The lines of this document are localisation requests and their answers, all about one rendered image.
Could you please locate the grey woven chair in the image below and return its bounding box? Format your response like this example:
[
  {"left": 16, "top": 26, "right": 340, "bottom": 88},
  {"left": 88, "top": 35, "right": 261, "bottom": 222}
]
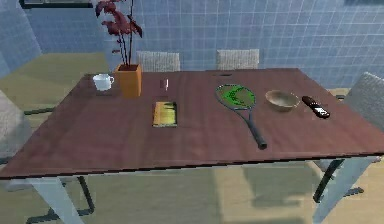
[
  {"left": 312, "top": 71, "right": 384, "bottom": 204},
  {"left": 0, "top": 89, "right": 96, "bottom": 224},
  {"left": 135, "top": 50, "right": 181, "bottom": 73},
  {"left": 215, "top": 49, "right": 260, "bottom": 71}
]

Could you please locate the white coffee cup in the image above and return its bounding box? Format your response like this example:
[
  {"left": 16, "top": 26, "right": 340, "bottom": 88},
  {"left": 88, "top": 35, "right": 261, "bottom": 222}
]
[{"left": 92, "top": 73, "right": 115, "bottom": 92}]

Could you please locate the yellow green book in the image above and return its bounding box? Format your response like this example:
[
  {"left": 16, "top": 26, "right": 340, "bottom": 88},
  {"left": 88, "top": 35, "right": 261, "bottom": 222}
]
[{"left": 152, "top": 101, "right": 178, "bottom": 128}]

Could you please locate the green black tennis racket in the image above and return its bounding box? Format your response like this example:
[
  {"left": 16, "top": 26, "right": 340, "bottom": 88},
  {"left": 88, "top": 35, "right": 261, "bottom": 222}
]
[{"left": 214, "top": 83, "right": 268, "bottom": 150}]

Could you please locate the red plant in orange pot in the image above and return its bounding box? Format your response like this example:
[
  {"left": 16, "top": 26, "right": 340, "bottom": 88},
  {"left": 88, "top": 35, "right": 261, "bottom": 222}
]
[{"left": 95, "top": 0, "right": 144, "bottom": 99}]

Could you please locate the tan wooden bowl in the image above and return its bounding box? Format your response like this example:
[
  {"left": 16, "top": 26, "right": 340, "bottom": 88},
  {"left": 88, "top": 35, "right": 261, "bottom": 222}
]
[{"left": 265, "top": 89, "right": 301, "bottom": 113}]

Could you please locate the brown wooden table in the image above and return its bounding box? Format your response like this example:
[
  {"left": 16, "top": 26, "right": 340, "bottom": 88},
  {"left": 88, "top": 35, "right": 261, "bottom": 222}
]
[{"left": 0, "top": 68, "right": 384, "bottom": 224}]

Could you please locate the black remote control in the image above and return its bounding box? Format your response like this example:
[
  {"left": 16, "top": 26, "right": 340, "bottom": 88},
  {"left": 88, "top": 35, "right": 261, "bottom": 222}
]
[{"left": 301, "top": 95, "right": 331, "bottom": 120}]

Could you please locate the dark framed wall picture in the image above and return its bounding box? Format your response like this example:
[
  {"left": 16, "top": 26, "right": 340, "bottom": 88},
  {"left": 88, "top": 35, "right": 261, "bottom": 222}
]
[{"left": 19, "top": 0, "right": 94, "bottom": 9}]

